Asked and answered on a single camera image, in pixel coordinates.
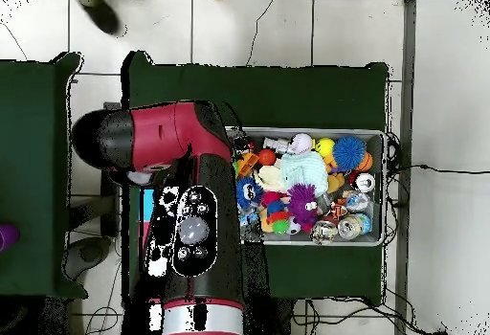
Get long black cable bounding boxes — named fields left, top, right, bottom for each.
left=386, top=163, right=490, bottom=176

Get dark green tablecloth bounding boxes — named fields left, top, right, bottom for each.
left=0, top=52, right=89, bottom=300
left=121, top=50, right=390, bottom=305

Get white baseball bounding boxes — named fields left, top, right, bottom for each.
left=288, top=132, right=314, bottom=156

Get crushed silver can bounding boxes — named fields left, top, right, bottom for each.
left=336, top=212, right=373, bottom=240

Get purple spiky toy with eyes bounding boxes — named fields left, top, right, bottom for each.
left=286, top=182, right=320, bottom=229

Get mint green cloth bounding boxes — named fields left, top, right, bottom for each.
left=279, top=150, right=329, bottom=194

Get person's foot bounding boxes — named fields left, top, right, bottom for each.
left=70, top=0, right=124, bottom=37

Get wooden box with three holes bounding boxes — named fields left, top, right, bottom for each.
left=137, top=187, right=156, bottom=275

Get purple object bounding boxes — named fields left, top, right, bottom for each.
left=0, top=224, right=20, bottom=252

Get orange ball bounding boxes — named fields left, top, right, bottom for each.
left=257, top=147, right=278, bottom=167

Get blue spiky ball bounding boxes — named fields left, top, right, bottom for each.
left=332, top=134, right=368, bottom=170

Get cream cloth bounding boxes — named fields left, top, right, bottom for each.
left=256, top=165, right=286, bottom=194

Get shallow mesh bin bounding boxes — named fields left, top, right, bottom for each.
left=225, top=125, right=387, bottom=247

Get yellow smiley ball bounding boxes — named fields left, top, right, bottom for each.
left=314, top=137, right=337, bottom=159

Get blue spiky toy with eyes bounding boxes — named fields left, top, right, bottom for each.
left=235, top=176, right=264, bottom=210

